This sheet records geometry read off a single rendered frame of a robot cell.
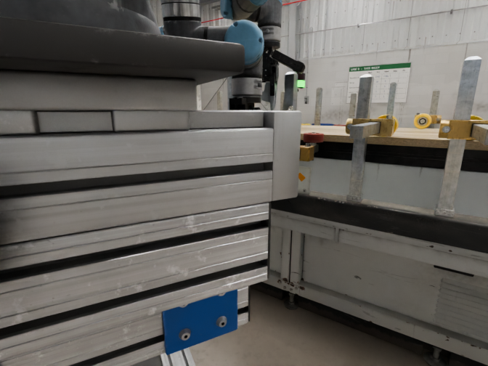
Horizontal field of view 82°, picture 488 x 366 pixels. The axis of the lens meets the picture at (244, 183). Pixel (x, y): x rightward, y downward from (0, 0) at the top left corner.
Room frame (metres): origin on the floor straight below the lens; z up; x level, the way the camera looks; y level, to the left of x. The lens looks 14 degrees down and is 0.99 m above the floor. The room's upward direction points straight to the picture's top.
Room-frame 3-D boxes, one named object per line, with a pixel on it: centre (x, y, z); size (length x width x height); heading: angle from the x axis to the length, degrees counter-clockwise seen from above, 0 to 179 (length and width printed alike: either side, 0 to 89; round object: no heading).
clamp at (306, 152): (1.04, -0.19, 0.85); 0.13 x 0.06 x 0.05; 57
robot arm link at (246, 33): (0.63, 0.01, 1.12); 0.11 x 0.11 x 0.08; 87
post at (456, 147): (0.78, -0.58, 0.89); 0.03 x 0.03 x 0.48; 57
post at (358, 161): (0.91, -0.38, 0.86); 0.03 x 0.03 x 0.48; 57
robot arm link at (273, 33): (1.00, -0.08, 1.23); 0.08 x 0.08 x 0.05
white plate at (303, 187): (1.05, -0.13, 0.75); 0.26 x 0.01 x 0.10; 57
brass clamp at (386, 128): (0.90, -0.39, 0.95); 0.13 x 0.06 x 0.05; 57
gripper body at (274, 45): (1.00, -0.07, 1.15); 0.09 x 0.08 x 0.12; 77
